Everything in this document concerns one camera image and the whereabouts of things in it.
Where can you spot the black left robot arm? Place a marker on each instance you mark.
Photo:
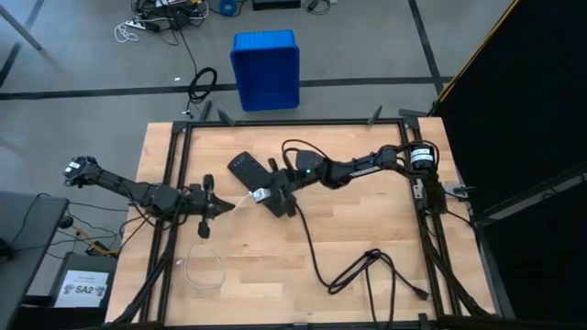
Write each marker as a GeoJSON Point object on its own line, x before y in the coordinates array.
{"type": "Point", "coordinates": [137, 190]}

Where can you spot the grey metal beam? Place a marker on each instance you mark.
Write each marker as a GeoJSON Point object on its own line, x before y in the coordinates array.
{"type": "Point", "coordinates": [527, 197]}

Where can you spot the white USB charger adapter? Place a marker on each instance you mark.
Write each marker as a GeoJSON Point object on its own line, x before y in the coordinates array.
{"type": "Point", "coordinates": [260, 195]}

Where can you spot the grey metal leg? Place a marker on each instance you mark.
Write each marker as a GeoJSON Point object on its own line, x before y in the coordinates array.
{"type": "Point", "coordinates": [20, 27]}

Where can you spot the black power adapter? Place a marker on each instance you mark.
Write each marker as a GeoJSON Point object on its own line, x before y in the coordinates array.
{"type": "Point", "coordinates": [313, 4]}

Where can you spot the black flat box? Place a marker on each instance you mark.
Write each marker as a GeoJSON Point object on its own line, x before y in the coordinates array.
{"type": "Point", "coordinates": [275, 3]}

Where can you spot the blue plastic bin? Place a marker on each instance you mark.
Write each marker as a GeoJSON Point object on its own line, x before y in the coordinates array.
{"type": "Point", "coordinates": [266, 69]}

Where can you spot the black panel with yellow edge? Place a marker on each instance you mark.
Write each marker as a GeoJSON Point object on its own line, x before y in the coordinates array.
{"type": "Point", "coordinates": [527, 91]}

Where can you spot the black aluminium table frame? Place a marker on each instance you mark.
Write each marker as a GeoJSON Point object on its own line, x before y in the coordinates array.
{"type": "Point", "coordinates": [293, 122]}

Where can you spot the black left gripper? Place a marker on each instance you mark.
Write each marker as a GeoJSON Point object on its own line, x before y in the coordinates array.
{"type": "Point", "coordinates": [202, 201]}

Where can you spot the small black round object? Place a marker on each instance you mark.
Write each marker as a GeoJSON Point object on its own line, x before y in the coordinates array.
{"type": "Point", "coordinates": [65, 222]}

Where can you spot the white power strip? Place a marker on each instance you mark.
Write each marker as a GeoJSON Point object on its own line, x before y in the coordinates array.
{"type": "Point", "coordinates": [137, 24]}

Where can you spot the black box with SA2 label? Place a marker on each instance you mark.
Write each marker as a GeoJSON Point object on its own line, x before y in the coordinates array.
{"type": "Point", "coordinates": [85, 289]}

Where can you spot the blue round reel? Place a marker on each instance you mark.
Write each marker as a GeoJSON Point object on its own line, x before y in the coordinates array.
{"type": "Point", "coordinates": [228, 6]}

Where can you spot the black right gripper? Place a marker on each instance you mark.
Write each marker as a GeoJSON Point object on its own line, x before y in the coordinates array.
{"type": "Point", "coordinates": [285, 181]}

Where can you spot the black power strip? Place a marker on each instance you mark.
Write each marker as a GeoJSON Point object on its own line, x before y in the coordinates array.
{"type": "Point", "coordinates": [245, 167]}

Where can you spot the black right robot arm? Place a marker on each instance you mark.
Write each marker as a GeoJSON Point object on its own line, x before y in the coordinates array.
{"type": "Point", "coordinates": [357, 169]}

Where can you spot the grey desk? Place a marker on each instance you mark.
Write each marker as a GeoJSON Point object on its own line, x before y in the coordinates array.
{"type": "Point", "coordinates": [23, 238]}

